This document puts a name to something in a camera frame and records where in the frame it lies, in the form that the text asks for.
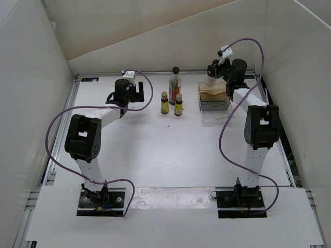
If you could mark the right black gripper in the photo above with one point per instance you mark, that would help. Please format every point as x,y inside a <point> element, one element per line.
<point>214,67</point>

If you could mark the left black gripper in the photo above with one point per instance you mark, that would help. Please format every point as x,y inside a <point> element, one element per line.
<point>138,96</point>

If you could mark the white powder jar black cap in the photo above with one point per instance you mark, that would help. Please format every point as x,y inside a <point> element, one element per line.
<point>210,81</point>

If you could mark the tall clear chili bottle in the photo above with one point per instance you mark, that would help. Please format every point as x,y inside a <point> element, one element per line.
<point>174,85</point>

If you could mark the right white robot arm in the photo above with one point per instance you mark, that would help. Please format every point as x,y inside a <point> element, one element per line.
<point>262,123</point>

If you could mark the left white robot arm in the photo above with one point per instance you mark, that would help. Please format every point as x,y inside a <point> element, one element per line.
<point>83,141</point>

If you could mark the tiered clear condiment rack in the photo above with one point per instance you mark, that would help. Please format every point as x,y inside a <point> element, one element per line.
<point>214,105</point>

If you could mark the left small yellow-label bottle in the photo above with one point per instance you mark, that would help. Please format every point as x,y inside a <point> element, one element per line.
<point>164,103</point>

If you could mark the small yellow-label bottle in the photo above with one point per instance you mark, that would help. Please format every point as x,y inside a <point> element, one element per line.
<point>164,103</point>
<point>178,109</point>

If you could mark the right small yellow-label bottle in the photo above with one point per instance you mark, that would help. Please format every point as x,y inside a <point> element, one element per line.
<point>178,109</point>

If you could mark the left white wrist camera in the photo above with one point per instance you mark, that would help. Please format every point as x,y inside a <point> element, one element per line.
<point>129,75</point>

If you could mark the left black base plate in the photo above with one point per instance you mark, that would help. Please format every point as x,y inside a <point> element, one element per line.
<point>111,205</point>

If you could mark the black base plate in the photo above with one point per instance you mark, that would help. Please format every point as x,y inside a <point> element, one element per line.
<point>111,205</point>
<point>239,203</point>

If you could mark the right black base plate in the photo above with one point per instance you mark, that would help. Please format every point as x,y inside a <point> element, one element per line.
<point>239,203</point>

